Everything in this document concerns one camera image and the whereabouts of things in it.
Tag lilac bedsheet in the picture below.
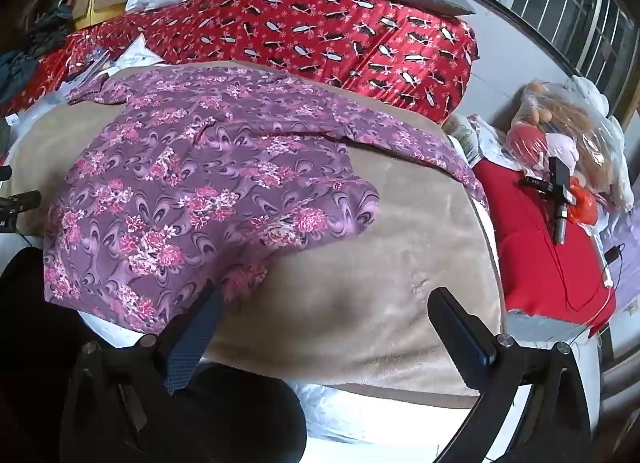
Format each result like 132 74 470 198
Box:
597 213 640 359

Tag pile of dark clothes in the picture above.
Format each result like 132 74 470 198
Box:
0 0 156 108

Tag red cloth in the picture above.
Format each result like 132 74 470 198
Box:
472 158 617 331

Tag white patterned pillow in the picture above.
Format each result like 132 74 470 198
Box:
445 113 506 164

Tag plush toys in plastic bag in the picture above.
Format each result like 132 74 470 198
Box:
505 75 628 224

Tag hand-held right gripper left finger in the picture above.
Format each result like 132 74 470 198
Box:
60 288 227 463

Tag black camera device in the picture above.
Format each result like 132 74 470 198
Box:
519 157 576 245

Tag red printed blanket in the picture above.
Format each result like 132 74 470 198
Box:
0 0 480 124

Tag purple floral shirt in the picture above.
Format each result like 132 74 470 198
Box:
42 64 488 336

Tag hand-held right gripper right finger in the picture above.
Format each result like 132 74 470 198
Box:
427 287 601 463

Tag beige fleece blanket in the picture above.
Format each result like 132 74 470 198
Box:
10 60 503 396

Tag clear plastic packaging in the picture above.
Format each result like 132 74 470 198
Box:
65 35 166 84

